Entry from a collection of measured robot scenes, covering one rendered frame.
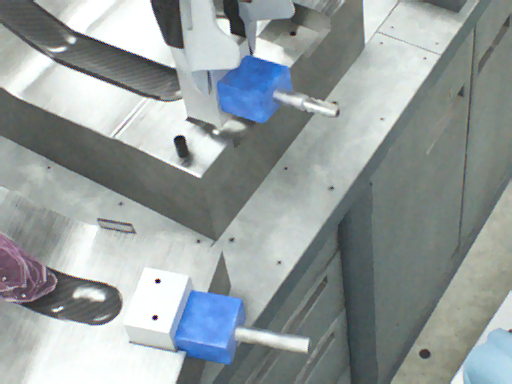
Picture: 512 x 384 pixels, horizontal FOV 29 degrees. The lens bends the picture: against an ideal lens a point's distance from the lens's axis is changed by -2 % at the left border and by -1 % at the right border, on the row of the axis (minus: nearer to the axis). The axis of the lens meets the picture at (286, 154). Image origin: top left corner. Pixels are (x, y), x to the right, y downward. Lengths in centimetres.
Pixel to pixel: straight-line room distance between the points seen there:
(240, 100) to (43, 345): 24
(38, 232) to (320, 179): 25
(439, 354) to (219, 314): 99
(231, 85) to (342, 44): 19
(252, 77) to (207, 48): 6
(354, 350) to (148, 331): 63
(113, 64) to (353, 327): 53
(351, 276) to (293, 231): 32
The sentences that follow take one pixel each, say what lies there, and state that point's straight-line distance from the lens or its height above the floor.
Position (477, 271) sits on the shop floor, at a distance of 178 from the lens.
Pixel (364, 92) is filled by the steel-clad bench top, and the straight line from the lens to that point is 95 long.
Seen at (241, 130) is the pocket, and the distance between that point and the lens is 84.
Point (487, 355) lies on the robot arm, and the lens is 29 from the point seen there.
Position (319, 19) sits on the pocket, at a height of 88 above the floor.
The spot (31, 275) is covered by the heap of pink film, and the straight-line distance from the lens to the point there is 79.
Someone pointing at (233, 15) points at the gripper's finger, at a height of 97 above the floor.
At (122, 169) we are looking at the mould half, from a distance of 86.
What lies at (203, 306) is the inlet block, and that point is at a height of 87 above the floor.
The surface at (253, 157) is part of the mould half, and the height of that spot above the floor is 84.
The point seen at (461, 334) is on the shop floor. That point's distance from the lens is 171.
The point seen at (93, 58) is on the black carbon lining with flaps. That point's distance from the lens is 91.
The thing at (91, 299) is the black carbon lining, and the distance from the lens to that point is 79.
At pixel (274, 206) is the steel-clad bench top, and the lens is 87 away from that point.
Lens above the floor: 150
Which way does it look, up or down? 50 degrees down
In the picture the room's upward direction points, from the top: 8 degrees counter-clockwise
